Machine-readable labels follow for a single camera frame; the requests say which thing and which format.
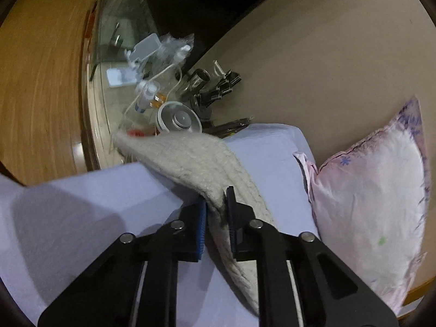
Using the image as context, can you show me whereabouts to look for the clear plastic bag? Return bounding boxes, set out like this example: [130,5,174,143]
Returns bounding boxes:
[149,34,194,76]

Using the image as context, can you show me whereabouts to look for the glass top bedside table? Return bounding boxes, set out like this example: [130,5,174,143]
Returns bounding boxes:
[82,0,202,169]

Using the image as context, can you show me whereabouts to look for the pink floral left pillow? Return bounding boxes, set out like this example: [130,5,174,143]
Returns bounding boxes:
[294,97,432,313]

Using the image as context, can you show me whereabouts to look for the white card on table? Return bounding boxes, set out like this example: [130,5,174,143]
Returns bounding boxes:
[106,67,137,88]

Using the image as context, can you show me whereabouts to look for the white plastic box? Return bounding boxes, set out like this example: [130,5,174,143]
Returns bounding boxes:
[125,33,161,63]

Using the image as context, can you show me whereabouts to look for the black binder clips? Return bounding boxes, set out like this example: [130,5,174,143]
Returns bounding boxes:
[191,60,242,121]

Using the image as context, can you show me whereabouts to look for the black flashlight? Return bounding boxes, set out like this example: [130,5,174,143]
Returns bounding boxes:
[177,68,211,102]

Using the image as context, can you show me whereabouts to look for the beige cable knit sweater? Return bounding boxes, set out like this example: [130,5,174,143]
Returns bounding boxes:
[112,131,276,314]

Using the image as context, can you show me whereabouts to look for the white round lid jar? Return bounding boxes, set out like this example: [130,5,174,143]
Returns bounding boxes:
[155,101,202,133]

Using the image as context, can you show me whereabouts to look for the lavender bed sheet mattress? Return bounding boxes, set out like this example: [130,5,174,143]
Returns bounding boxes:
[1,124,316,323]

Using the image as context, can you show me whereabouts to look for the small white bottle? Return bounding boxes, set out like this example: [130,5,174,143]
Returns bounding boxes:
[135,80,160,113]

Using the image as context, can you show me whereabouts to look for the wooden bed frame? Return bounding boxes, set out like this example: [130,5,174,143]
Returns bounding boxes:
[398,280,433,320]

